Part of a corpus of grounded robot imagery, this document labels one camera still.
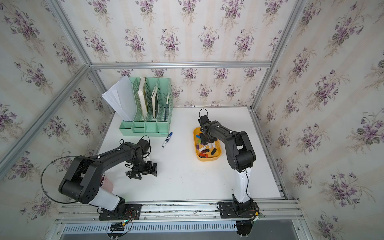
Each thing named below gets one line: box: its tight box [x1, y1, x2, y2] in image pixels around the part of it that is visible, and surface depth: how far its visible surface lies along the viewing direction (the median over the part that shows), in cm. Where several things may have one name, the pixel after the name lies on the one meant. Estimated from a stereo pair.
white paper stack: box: [101, 75, 137, 121], surface depth 98 cm
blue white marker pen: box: [162, 132, 173, 148], surface depth 101 cm
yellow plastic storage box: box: [193, 127, 223, 162], surface depth 97 cm
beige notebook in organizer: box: [151, 86, 159, 119], surface depth 103 cm
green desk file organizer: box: [119, 77, 174, 137], surface depth 105 cm
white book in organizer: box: [138, 77, 148, 119], surface depth 100 cm
